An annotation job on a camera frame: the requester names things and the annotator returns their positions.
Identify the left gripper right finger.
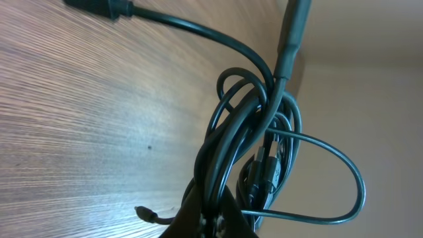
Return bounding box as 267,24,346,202
215,186,258,238

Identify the black usb cable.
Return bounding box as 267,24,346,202
62,0,367,232

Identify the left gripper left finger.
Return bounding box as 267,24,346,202
159,185,206,238

